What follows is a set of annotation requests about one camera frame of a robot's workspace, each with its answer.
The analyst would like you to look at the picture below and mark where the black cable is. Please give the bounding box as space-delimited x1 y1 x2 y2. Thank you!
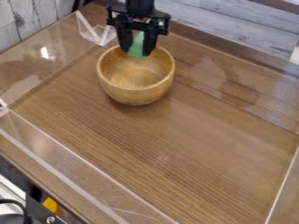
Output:
0 199 33 224

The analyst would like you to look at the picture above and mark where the brown wooden bowl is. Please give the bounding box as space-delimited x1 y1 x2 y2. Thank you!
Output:
96 45 175 106

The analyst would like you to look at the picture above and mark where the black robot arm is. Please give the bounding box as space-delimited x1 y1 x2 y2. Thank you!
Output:
107 0 172 56

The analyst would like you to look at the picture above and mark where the green rectangular block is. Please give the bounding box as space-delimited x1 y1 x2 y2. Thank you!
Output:
128 31 144 59

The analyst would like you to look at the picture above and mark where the clear acrylic corner bracket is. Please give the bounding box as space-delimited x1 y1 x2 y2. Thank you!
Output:
75 11 117 46

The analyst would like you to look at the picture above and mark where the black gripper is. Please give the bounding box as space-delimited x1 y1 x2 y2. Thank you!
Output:
107 5 171 56

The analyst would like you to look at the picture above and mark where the black device with yellow label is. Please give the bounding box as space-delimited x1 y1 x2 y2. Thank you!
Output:
25 185 81 224

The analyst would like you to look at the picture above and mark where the clear acrylic front wall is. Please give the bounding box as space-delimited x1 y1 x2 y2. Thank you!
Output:
0 99 179 224

